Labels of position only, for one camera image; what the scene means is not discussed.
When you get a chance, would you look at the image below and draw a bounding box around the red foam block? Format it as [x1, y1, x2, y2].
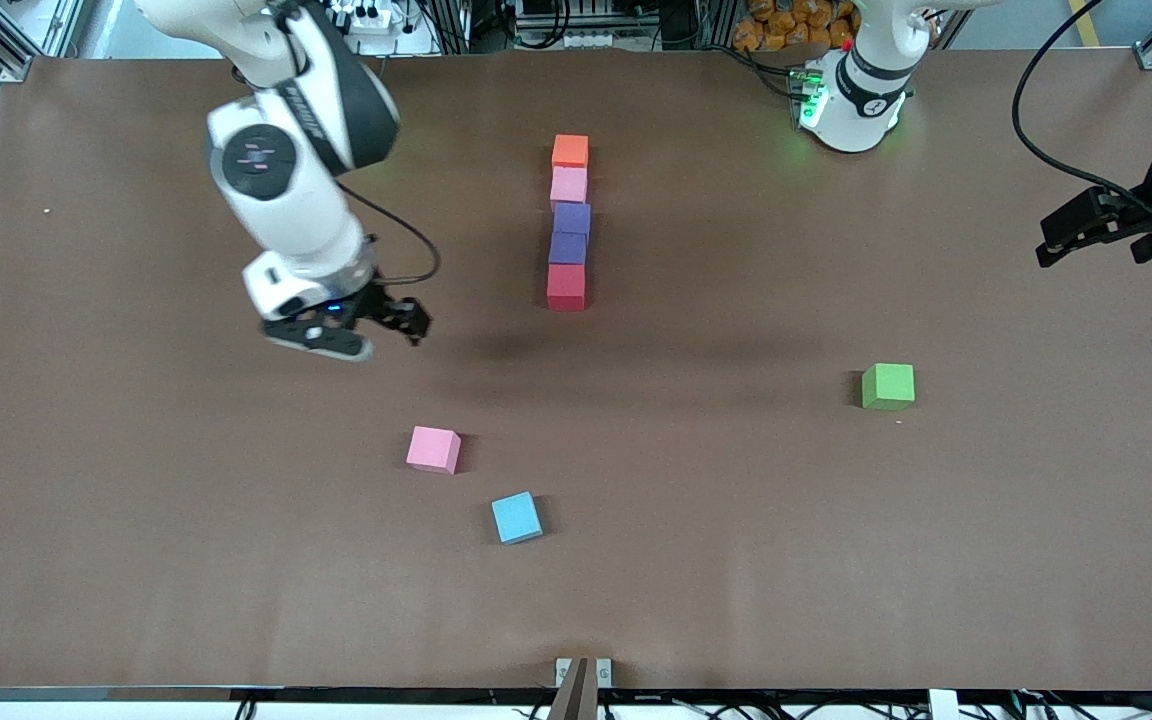
[546, 264, 588, 312]

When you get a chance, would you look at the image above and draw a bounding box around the light blue foam block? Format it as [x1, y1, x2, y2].
[491, 491, 544, 546]

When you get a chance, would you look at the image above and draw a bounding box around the green foam block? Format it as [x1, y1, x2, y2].
[861, 362, 917, 412]

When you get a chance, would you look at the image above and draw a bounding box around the white power strip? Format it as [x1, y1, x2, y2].
[331, 0, 407, 33]

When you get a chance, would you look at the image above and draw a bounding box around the black equipment rack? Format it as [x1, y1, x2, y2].
[511, 0, 637, 51]

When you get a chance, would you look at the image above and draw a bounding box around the bag of oranges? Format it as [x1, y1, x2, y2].
[733, 0, 862, 53]

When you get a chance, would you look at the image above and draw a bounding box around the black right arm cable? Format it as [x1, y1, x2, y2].
[336, 183, 441, 286]

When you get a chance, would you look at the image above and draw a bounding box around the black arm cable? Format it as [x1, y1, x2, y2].
[336, 183, 441, 286]
[1013, 0, 1152, 221]

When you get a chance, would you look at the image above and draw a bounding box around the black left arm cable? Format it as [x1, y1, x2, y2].
[1013, 0, 1152, 221]

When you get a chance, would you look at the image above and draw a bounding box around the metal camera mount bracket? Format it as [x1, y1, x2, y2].
[548, 657, 614, 720]

